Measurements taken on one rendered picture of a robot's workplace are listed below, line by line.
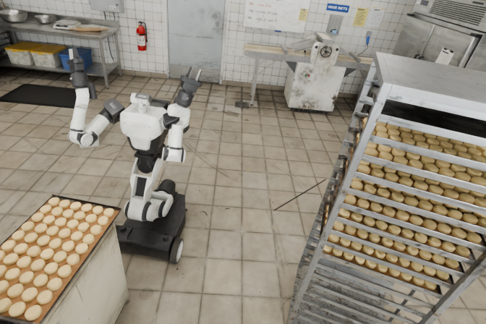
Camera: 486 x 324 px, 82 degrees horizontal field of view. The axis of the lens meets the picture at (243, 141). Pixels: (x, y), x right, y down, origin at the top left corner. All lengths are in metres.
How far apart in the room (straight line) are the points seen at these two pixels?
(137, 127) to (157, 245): 0.98
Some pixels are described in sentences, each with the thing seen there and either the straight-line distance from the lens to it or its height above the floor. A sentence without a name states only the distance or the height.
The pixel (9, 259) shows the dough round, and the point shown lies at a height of 0.92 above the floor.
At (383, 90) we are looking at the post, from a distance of 1.08.
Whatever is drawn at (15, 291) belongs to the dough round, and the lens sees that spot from 1.53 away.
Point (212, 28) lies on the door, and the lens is 5.45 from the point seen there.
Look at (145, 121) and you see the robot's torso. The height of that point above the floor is 1.20.
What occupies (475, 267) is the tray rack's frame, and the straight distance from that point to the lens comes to 1.61.
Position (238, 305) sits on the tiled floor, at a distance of 2.37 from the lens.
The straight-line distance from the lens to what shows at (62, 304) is 1.59.
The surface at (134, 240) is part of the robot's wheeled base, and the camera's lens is 2.47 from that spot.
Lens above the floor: 2.10
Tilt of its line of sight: 32 degrees down
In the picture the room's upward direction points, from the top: 8 degrees clockwise
